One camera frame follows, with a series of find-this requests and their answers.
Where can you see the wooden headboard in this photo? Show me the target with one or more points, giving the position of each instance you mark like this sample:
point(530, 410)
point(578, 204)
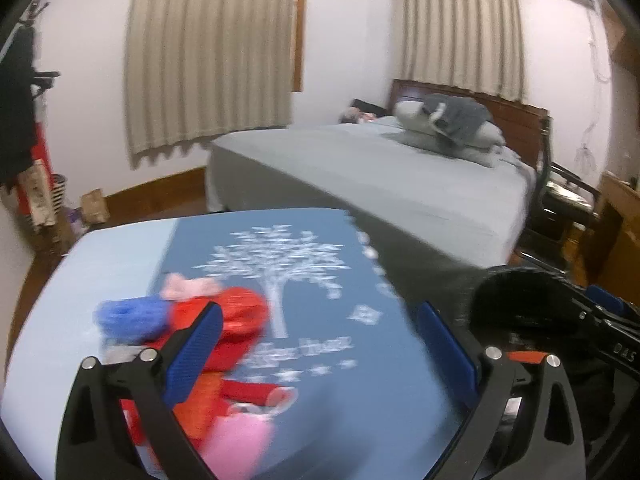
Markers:
point(515, 120)

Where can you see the light grey folded quilt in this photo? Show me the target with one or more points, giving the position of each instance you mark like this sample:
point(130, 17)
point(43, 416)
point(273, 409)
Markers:
point(475, 152)

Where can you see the red clothes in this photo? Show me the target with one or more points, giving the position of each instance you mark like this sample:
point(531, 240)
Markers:
point(245, 312)

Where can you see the light blue table cloth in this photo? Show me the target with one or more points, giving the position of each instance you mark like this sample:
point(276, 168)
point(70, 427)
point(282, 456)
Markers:
point(75, 285)

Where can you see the dark grey folded blanket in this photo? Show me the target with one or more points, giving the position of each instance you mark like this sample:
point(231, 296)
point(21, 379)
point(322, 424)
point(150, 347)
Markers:
point(460, 112)

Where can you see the wooden desk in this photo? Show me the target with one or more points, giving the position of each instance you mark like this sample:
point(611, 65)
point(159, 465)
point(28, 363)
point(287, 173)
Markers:
point(615, 225)

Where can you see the black hanging coat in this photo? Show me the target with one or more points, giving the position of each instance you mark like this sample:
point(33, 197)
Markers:
point(15, 105)

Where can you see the small pink wrapper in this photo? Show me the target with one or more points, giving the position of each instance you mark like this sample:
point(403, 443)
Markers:
point(192, 286)

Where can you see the bed with grey sheet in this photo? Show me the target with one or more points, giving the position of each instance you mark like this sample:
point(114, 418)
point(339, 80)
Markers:
point(375, 175)

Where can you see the wooden window frame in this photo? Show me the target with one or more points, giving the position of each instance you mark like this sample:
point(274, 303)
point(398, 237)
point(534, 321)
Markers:
point(300, 30)

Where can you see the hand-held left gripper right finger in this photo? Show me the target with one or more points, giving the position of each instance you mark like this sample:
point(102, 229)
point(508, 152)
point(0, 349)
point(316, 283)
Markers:
point(445, 350)

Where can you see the small purple object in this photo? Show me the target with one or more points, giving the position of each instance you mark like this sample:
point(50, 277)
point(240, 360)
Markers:
point(75, 220)

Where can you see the light grey pillow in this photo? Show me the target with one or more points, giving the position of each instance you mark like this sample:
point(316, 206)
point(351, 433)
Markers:
point(412, 115)

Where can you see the red garment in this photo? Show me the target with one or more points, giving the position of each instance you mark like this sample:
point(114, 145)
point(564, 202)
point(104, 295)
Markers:
point(225, 400)

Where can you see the orange wrapper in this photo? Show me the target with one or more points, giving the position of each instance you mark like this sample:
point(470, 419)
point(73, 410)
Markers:
point(525, 357)

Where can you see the narrow beige curtain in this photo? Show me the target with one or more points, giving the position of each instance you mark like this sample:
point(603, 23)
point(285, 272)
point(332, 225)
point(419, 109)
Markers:
point(460, 35)

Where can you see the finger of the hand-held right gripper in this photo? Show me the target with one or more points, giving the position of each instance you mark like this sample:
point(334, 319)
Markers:
point(582, 310)
point(605, 297)

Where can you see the black round bin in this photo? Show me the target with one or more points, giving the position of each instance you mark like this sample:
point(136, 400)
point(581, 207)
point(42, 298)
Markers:
point(515, 300)

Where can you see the striped waste basket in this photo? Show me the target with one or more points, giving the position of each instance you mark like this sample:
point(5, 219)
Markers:
point(59, 195)

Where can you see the wide beige curtain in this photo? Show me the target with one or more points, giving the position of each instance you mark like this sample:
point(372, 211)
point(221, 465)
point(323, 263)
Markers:
point(210, 50)

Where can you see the dark wooden chair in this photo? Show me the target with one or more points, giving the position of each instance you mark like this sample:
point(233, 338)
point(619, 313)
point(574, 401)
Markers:
point(565, 200)

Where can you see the blue tree-print tablecloth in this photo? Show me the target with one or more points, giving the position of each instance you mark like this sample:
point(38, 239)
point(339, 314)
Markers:
point(325, 410)

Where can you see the brown paper bag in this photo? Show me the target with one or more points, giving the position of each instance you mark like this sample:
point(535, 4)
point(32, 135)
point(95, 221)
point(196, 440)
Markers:
point(95, 207)

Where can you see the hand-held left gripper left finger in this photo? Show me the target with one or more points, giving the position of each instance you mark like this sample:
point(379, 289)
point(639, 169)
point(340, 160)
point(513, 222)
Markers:
point(192, 355)

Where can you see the red hanging bag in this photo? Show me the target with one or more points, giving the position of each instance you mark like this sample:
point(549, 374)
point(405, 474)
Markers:
point(42, 145)

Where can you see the large pink wrapper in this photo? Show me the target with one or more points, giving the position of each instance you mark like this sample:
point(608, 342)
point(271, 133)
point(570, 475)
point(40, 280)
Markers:
point(240, 440)

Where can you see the beige patterned bag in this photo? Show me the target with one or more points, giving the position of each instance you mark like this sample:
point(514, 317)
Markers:
point(42, 195)

